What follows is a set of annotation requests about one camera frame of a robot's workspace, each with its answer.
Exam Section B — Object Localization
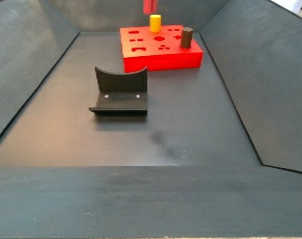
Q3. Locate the red double-square bar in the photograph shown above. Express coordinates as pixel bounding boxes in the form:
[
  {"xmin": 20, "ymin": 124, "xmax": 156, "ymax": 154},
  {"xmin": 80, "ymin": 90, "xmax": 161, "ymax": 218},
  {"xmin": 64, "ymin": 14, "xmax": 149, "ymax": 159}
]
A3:
[{"xmin": 142, "ymin": 0, "xmax": 157, "ymax": 15}]

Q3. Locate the red shape-sorting board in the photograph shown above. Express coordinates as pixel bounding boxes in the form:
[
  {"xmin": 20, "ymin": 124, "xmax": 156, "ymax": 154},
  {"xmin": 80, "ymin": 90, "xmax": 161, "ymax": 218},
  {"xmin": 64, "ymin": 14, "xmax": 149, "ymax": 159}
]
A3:
[{"xmin": 120, "ymin": 25, "xmax": 202, "ymax": 73}]

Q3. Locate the yellow cylinder peg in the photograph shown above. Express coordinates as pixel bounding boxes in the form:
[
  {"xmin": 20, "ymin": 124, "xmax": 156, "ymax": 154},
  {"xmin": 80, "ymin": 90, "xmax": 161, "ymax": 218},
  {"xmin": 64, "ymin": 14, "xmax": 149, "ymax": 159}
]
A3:
[{"xmin": 148, "ymin": 14, "xmax": 160, "ymax": 33}]

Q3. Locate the brown hexagonal peg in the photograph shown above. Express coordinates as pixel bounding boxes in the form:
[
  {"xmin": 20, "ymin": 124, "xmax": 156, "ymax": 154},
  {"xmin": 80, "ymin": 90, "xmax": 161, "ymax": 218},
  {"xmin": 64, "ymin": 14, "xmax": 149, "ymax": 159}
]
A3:
[{"xmin": 178, "ymin": 27, "xmax": 193, "ymax": 49}]

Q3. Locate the black curved holder stand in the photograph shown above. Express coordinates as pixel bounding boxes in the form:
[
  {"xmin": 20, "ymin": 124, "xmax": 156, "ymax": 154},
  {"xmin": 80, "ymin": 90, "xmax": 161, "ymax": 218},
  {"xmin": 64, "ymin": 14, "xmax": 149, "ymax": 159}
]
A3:
[{"xmin": 88, "ymin": 68, "xmax": 146, "ymax": 116}]

